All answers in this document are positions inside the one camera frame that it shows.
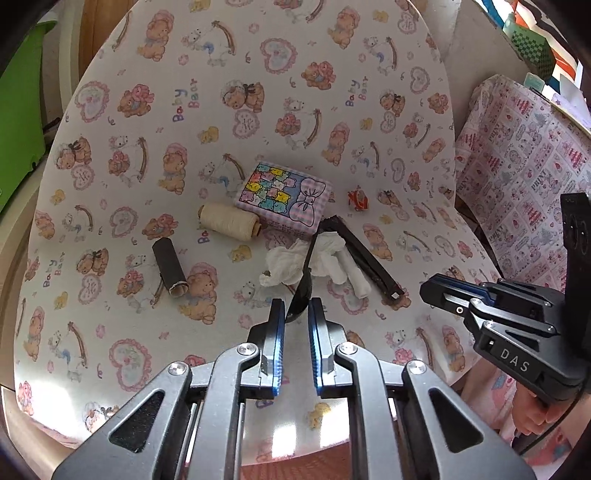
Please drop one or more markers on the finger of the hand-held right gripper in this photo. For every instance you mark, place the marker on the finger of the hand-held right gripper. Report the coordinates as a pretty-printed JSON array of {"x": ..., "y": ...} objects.
[
  {"x": 448, "y": 293},
  {"x": 461, "y": 278}
]

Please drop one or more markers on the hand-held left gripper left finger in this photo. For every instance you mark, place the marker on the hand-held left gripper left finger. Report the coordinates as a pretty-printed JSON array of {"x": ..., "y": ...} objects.
[{"x": 276, "y": 350}]

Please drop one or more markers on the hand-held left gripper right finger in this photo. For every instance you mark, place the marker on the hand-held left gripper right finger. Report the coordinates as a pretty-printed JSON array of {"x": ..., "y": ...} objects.
[{"x": 316, "y": 350}]

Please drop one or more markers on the cream thread spool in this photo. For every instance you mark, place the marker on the cream thread spool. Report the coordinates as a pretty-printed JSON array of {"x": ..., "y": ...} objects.
[{"x": 228, "y": 221}]

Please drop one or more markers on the person's right hand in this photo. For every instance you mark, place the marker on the person's right hand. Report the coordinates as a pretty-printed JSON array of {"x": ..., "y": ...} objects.
[{"x": 538, "y": 417}]

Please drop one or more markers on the rolled white tissue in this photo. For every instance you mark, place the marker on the rolled white tissue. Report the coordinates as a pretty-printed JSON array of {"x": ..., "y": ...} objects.
[{"x": 353, "y": 277}]

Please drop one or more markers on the crumpled white tissue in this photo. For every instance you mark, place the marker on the crumpled white tissue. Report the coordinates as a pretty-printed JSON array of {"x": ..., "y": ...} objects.
[{"x": 288, "y": 263}]

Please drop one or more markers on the pink printed cloth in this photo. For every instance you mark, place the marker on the pink printed cloth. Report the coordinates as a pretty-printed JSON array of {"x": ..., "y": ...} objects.
[{"x": 517, "y": 184}]

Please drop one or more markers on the small orange toy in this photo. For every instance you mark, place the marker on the small orange toy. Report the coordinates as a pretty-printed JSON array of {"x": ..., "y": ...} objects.
[{"x": 358, "y": 199}]

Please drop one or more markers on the dark cardboard tube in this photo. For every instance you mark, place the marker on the dark cardboard tube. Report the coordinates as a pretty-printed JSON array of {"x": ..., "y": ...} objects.
[{"x": 170, "y": 267}]

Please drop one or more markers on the green checkered box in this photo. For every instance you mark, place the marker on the green checkered box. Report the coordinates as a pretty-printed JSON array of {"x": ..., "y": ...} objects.
[{"x": 531, "y": 44}]

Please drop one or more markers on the bear printed tablecloth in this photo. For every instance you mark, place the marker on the bear printed tablecloth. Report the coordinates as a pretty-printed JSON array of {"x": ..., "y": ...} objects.
[{"x": 207, "y": 115}]

